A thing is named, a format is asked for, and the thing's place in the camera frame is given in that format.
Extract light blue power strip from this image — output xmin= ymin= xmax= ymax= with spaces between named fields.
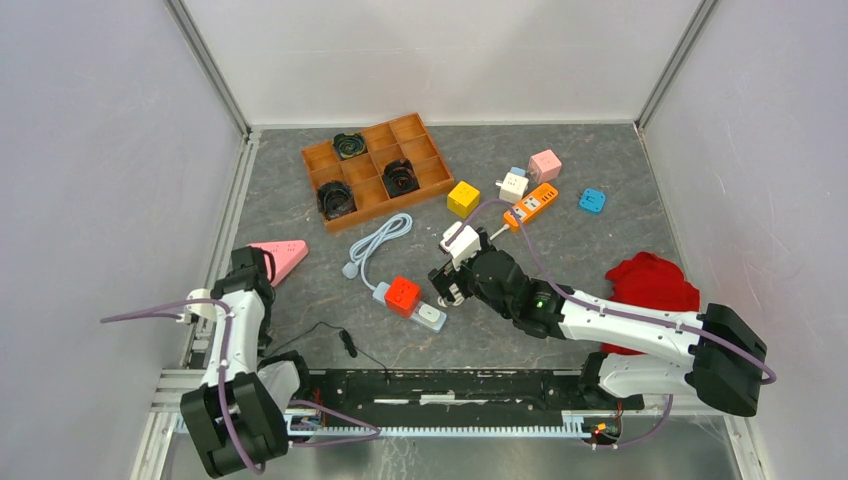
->
xmin=372 ymin=282 xmax=447 ymax=333

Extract red cube socket adapter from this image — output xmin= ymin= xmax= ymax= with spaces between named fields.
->
xmin=384 ymin=276 xmax=422 ymax=318

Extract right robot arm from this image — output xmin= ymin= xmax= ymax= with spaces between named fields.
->
xmin=428 ymin=222 xmax=776 ymax=417

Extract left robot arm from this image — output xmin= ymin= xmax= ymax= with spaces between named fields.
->
xmin=180 ymin=246 xmax=314 ymax=478

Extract blue square plug adapter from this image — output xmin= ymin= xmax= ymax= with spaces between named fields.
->
xmin=578 ymin=188 xmax=607 ymax=214

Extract yellow cube socket adapter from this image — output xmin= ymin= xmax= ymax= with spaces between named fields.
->
xmin=446 ymin=181 xmax=481 ymax=219

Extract orange power strip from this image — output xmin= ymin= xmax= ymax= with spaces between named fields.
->
xmin=503 ymin=183 xmax=559 ymax=232

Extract white cube socket adapter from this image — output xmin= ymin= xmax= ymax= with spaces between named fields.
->
xmin=495 ymin=173 xmax=529 ymax=205

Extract rolled dark orange-patterned tie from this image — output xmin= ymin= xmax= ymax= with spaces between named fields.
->
xmin=382 ymin=158 xmax=420 ymax=198

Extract pink cube socket adapter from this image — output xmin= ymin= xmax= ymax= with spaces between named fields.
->
xmin=527 ymin=149 xmax=562 ymax=184

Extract wooden compartment tray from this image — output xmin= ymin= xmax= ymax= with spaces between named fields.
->
xmin=301 ymin=113 xmax=455 ymax=233

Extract rolled dark floral tie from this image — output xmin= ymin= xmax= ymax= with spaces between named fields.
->
xmin=316 ymin=180 xmax=357 ymax=221

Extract red cloth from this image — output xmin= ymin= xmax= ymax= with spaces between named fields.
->
xmin=599 ymin=251 xmax=702 ymax=356

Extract rolled green-patterned tie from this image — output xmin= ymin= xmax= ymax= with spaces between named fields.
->
xmin=332 ymin=133 xmax=368 ymax=161

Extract pink triangular power strip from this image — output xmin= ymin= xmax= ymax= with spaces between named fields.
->
xmin=250 ymin=239 xmax=309 ymax=288

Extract light blue coiled cable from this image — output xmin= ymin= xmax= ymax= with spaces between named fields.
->
xmin=341 ymin=212 xmax=414 ymax=293

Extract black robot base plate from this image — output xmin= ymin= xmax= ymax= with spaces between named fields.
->
xmin=286 ymin=366 xmax=645 ymax=430

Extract thin black cable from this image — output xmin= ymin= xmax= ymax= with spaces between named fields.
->
xmin=271 ymin=321 xmax=392 ymax=386

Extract white cable tray rail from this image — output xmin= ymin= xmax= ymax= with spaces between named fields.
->
xmin=284 ymin=408 xmax=591 ymax=440

